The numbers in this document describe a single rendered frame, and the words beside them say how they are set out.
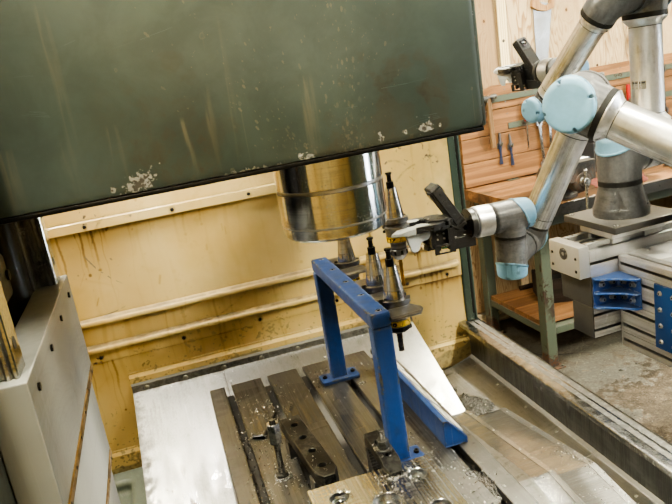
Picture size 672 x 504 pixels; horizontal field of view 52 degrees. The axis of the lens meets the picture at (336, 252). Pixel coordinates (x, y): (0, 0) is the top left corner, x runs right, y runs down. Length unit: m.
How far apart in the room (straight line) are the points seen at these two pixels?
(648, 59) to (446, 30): 1.22
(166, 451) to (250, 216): 0.70
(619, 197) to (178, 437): 1.37
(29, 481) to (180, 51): 0.52
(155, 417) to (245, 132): 1.34
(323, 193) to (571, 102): 0.73
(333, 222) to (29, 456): 0.47
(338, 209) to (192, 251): 1.13
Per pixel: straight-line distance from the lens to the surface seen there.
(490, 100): 4.02
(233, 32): 0.88
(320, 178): 0.96
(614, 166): 2.03
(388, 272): 1.36
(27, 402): 0.84
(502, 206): 1.68
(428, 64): 0.95
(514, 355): 2.09
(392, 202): 1.57
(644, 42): 2.12
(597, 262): 2.03
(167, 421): 2.08
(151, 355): 2.14
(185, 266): 2.07
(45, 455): 0.86
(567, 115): 1.55
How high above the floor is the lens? 1.69
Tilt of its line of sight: 15 degrees down
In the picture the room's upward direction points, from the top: 9 degrees counter-clockwise
